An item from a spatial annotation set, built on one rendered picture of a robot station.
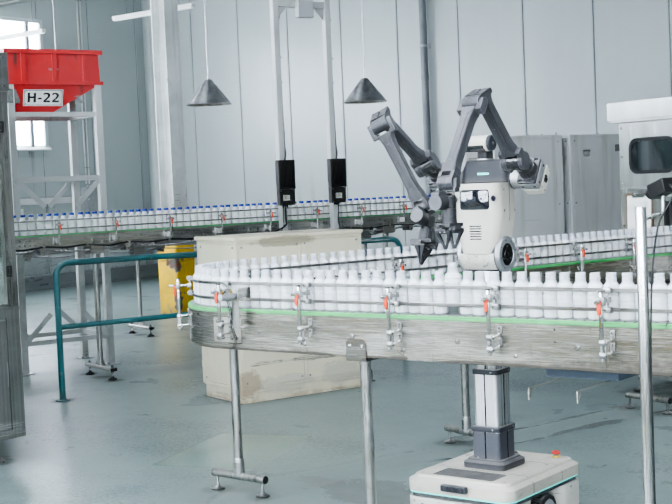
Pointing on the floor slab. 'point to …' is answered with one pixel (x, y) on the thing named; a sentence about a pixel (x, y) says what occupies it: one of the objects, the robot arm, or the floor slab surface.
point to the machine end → (644, 152)
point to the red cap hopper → (57, 93)
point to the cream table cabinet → (249, 392)
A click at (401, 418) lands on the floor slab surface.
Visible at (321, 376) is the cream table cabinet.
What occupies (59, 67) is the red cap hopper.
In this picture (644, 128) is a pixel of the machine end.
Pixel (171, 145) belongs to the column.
